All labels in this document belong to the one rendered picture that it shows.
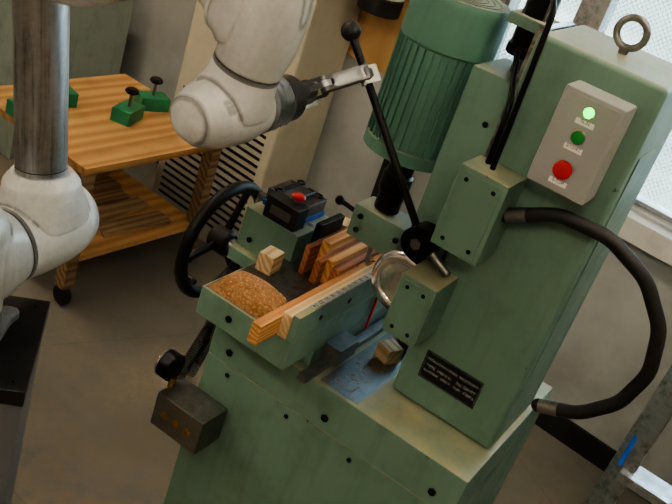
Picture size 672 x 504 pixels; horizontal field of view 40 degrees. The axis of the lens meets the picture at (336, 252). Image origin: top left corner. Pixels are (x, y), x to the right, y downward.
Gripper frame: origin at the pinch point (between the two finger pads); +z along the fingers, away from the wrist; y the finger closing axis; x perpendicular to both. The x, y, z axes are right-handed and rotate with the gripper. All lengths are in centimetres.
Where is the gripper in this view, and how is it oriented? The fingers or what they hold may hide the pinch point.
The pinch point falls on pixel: (342, 85)
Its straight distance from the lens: 164.4
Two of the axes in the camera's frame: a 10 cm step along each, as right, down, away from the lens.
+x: -3.3, -9.4, -0.9
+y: 7.8, -2.2, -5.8
